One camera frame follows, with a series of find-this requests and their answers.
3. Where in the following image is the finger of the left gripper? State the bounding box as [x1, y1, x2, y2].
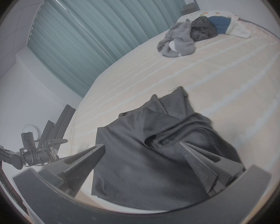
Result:
[47, 138, 68, 147]

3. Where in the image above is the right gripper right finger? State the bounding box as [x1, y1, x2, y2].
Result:
[179, 142, 246, 193]

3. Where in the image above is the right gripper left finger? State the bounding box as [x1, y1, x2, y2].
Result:
[39, 144, 106, 197]

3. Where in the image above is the black T-shirt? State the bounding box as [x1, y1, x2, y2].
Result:
[91, 86, 244, 212]

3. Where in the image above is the bed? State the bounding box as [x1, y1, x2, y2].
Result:
[69, 0, 280, 213]

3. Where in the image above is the black chest of drawers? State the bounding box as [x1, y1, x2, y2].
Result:
[56, 104, 76, 150]

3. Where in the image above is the blue-green curtain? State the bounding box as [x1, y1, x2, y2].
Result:
[27, 0, 116, 98]
[49, 0, 188, 62]

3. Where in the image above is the grey garment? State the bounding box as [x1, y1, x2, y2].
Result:
[157, 19, 196, 58]

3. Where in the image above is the black shiny garment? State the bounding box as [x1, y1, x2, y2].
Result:
[190, 16, 218, 41]

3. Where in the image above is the blue and white garment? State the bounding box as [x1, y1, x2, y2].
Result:
[208, 15, 251, 39]

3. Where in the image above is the white printed pillow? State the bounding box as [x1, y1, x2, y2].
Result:
[176, 9, 239, 24]

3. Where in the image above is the grey bedside table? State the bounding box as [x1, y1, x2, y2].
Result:
[182, 2, 199, 14]

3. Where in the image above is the round white wall fixture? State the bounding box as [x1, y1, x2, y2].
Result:
[23, 124, 40, 140]

